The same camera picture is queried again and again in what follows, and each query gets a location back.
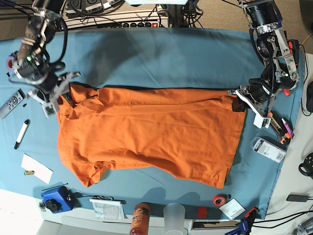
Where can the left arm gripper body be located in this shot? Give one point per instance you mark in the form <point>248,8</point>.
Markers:
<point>258,97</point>

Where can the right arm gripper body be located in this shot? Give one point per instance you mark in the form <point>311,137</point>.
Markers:
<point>49,99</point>

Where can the orange t-shirt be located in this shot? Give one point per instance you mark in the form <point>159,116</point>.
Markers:
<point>192,134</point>

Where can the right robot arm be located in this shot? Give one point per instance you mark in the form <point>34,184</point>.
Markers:
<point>31,64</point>

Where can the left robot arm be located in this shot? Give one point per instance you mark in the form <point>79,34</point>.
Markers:
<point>278,55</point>

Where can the orange screwdriver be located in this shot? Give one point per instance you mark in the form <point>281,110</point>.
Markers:
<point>287,92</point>

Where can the white marker pen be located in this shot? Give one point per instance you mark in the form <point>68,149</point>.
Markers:
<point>21,133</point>

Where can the grey remote control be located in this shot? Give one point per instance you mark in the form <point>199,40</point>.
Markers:
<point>11,103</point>

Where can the orange black utility knife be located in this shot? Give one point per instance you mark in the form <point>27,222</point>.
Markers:
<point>279,129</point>

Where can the purple tape roll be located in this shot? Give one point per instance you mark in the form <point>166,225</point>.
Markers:
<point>10,62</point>

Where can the purple glue tube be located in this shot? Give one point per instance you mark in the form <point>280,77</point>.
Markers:
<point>288,128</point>

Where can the blue-grey table cloth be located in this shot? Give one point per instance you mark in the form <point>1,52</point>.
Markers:
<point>137,59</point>

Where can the plastic blister pack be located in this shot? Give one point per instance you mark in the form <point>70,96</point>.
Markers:
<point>267,149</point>

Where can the orange black clamp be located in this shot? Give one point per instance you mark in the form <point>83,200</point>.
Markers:
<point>294,49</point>

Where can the white paper card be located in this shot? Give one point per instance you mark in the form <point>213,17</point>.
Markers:
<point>40,171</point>

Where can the small AA battery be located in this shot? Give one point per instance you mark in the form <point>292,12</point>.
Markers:
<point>29,173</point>

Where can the red tape roll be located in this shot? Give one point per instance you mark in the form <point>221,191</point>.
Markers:
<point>219,200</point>

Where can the white square packet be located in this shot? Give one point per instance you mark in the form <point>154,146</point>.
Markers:
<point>232,209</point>

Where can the blue box with knob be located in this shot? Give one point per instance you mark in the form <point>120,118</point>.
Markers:
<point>58,199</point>

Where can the black power adapter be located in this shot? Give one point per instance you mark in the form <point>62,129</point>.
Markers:
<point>297,198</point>

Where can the red flat piece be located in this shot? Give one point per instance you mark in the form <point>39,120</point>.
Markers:
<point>201,212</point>

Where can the black power strip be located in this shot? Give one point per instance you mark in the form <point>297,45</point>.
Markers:
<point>130,24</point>

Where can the blue clamp bottom right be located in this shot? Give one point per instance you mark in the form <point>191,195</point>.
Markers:
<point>244,227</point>

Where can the frosted plastic cup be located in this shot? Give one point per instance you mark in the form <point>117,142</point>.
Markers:
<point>174,218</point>

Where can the white booklet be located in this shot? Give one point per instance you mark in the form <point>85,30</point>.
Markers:
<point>108,209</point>

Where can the orange drink bottle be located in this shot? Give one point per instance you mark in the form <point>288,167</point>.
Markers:
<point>140,220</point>

